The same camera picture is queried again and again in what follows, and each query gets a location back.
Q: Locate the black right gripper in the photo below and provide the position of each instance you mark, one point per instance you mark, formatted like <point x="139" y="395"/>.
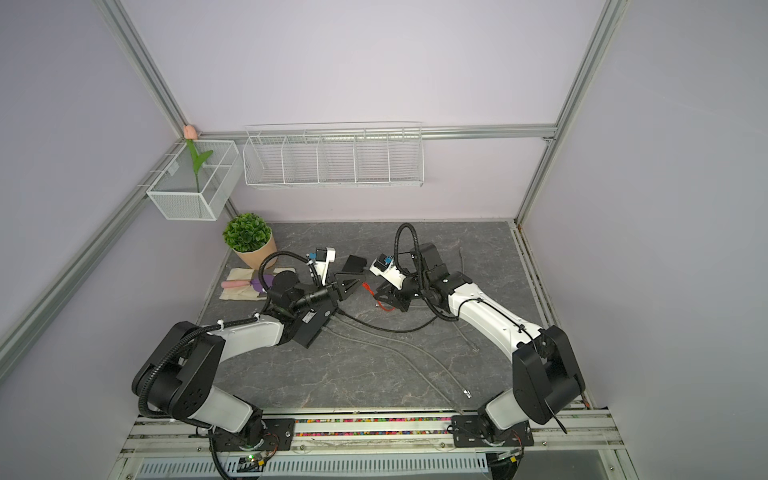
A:
<point x="396" y="297"/>

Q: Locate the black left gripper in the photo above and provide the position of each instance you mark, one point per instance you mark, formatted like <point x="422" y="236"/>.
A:
<point x="339" y="290"/>

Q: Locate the black ribbed network switch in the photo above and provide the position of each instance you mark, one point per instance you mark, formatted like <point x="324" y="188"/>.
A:
<point x="354" y="265"/>

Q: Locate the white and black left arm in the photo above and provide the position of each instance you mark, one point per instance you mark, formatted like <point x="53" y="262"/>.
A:
<point x="177" y="381"/>

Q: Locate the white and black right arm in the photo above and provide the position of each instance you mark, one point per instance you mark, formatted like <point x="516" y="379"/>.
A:
<point x="546" y="376"/>

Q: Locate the green plant in beige pot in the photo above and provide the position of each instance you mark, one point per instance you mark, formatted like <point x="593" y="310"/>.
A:
<point x="251" y="238"/>

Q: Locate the pink tulip artificial flower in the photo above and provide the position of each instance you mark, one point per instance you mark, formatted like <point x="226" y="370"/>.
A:
<point x="198" y="158"/>

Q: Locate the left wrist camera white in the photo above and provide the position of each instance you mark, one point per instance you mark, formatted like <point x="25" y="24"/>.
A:
<point x="319" y="263"/>

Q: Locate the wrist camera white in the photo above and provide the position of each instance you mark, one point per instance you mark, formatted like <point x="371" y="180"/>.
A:
<point x="384" y="267"/>
<point x="319" y="263"/>

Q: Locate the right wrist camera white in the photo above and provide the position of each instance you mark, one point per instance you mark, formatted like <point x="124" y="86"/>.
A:
<point x="384" y="267"/>

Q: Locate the purple trowel with pink handle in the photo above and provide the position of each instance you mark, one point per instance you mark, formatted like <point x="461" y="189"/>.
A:
<point x="254" y="283"/>

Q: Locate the white wire shelf wide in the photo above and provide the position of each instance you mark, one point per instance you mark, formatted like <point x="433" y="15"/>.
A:
<point x="334" y="154"/>

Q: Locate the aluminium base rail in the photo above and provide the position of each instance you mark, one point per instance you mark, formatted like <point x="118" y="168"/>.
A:
<point x="339" y="444"/>

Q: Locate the white wire basket small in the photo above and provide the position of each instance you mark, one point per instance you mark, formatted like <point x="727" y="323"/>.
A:
<point x="174" y="192"/>

